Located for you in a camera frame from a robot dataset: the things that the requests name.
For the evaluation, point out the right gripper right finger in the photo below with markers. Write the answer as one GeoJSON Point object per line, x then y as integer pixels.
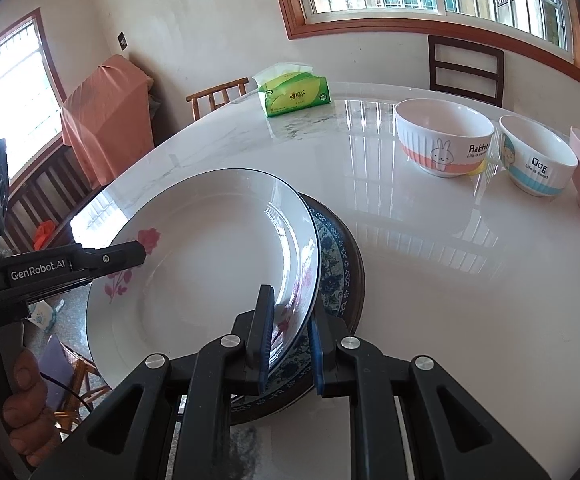
{"type": "Point", "coordinates": [345, 366]}

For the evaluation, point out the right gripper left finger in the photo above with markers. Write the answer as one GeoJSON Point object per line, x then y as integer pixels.
{"type": "Point", "coordinates": [236, 364]}

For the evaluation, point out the white plate pink flowers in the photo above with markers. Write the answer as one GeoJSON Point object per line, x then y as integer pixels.
{"type": "Point", "coordinates": [211, 241]}

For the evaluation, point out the white rabbit bowl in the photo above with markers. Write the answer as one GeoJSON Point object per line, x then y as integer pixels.
{"type": "Point", "coordinates": [444, 138]}

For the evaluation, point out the white dog bowl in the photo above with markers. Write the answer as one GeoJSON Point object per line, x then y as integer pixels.
{"type": "Point", "coordinates": [535, 157]}

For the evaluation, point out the left hand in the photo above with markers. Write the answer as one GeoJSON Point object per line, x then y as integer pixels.
{"type": "Point", "coordinates": [33, 432]}

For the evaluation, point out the blue patterned dark plate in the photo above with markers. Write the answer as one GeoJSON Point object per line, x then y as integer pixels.
{"type": "Point", "coordinates": [342, 290]}

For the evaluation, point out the bamboo stool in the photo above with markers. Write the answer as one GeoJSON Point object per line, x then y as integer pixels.
{"type": "Point", "coordinates": [85, 390]}

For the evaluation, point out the side window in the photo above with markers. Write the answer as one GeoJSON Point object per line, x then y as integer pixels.
{"type": "Point", "coordinates": [31, 94]}

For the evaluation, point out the orange cloth covered furniture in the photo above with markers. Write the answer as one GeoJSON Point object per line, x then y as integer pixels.
{"type": "Point", "coordinates": [106, 120]}

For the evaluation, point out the light wooden chair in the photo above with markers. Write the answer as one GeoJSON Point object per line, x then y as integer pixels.
{"type": "Point", "coordinates": [217, 96]}

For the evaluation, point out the green tissue pack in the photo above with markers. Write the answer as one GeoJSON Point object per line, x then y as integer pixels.
{"type": "Point", "coordinates": [287, 87]}

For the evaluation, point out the dark wooden chair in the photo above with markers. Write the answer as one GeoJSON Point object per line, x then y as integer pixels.
{"type": "Point", "coordinates": [496, 76]}

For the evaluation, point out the black wall switch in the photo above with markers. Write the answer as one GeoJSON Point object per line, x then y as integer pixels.
{"type": "Point", "coordinates": [122, 41]}

